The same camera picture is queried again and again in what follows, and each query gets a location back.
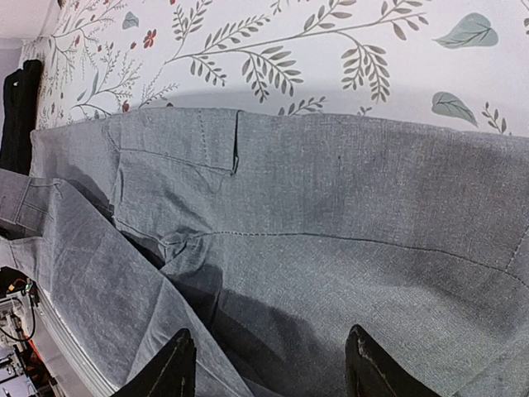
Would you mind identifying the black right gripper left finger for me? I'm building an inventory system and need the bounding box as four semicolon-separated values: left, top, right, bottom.
112;328;197;397

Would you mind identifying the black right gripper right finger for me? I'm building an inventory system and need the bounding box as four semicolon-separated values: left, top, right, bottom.
346;324;440;397

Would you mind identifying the grey garment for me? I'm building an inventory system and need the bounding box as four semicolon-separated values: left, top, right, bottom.
1;108;528;396

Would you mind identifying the black t-shirt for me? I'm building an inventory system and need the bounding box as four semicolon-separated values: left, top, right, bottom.
1;60;43;175

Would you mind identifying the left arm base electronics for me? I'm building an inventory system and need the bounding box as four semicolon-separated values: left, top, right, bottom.
1;267;36;347

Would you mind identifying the floral tablecloth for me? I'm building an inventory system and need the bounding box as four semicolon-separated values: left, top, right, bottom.
21;0;528;136

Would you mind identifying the aluminium front rail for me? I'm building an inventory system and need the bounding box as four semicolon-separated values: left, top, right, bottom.
31;289;118;397

